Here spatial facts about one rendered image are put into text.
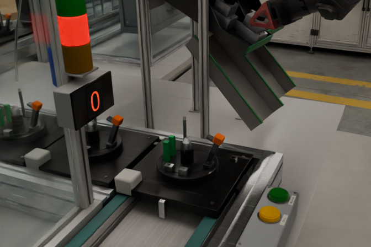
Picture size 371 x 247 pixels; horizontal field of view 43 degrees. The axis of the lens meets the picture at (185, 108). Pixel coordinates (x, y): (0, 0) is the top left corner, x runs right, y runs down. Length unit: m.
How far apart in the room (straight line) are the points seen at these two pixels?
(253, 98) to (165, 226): 0.46
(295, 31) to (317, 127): 3.64
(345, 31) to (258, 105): 3.77
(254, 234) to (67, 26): 0.50
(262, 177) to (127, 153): 0.33
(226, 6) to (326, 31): 3.90
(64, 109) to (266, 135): 0.78
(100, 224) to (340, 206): 0.56
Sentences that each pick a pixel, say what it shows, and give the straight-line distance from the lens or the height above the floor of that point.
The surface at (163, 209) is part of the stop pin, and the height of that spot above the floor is 0.95.
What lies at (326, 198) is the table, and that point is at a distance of 1.20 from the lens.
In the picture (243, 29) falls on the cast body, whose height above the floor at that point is 1.23.
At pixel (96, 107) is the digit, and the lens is 0.87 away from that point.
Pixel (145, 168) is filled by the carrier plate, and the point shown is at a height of 0.97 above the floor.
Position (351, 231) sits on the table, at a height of 0.86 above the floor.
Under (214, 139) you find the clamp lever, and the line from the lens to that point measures 1.00.
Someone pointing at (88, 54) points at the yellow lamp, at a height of 1.29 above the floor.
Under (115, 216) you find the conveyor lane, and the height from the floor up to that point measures 0.93.
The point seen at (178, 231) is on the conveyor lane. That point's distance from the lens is 0.98.
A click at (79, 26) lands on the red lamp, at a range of 0.82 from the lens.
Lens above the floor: 1.54
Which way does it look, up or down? 24 degrees down
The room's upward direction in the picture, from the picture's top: 2 degrees counter-clockwise
